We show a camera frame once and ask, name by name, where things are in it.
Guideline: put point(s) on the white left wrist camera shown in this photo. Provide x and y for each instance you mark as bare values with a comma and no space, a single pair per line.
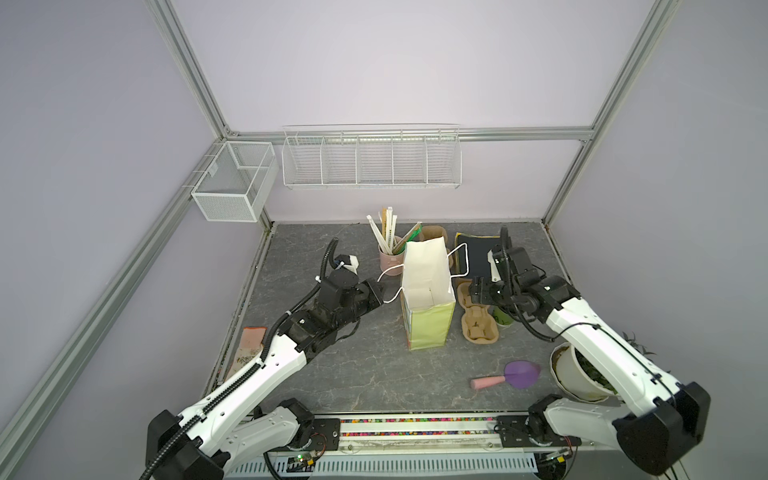
348,262

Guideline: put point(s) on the green paper coffee cup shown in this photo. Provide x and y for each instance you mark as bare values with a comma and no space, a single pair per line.
501,318

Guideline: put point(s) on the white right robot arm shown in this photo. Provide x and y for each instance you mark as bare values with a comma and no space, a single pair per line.
660,420

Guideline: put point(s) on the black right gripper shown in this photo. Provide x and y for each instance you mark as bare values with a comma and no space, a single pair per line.
480,291

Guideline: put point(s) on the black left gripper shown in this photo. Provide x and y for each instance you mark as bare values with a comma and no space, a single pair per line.
375,299

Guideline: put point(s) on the orange red scissors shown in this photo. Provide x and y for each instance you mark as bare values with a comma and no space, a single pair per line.
250,345

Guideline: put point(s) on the white wire wall shelf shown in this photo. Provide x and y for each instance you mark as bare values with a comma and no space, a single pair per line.
384,156

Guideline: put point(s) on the brown pulp cup carrier stack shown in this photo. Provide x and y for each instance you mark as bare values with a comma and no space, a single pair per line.
434,232

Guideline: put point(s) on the pink straw holder cup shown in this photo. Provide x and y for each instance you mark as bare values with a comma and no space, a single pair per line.
389,261

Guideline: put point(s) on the potted green plant white pot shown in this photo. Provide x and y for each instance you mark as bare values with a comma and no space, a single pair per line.
577,377

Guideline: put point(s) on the single brown pulp cup carrier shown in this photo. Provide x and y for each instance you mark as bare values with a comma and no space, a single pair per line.
477,324

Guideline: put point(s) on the white mesh wall basket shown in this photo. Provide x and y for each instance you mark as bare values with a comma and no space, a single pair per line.
237,182

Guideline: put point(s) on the landscape printed paper bag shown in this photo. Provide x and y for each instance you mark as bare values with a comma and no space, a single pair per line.
426,290

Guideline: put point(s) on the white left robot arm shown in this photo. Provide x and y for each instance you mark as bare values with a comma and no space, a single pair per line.
210,438

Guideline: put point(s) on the purple scoop with pink handle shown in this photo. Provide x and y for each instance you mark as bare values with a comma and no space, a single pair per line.
519,374

